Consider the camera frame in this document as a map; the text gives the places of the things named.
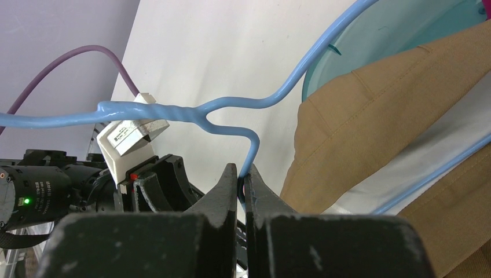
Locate magenta cloth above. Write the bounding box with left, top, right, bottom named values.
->
left=476, top=0, right=490, bottom=20

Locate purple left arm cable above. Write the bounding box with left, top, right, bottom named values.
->
left=0, top=45, right=141, bottom=137

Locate light blue wire hanger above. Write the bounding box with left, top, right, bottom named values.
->
left=1, top=1, right=490, bottom=215

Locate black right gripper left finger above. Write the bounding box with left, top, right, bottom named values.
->
left=36, top=163, right=237, bottom=277

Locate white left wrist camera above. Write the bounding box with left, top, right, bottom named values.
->
left=96, top=93, right=171, bottom=185

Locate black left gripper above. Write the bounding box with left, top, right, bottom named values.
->
left=118, top=154, right=204, bottom=213

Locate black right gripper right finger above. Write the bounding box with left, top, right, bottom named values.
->
left=243, top=166, right=435, bottom=277

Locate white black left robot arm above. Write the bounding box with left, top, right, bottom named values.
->
left=1, top=149, right=203, bottom=250

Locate brown skirt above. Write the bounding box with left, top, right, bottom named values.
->
left=280, top=21, right=490, bottom=277

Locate teal plastic basket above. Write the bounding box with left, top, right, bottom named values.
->
left=302, top=0, right=486, bottom=100

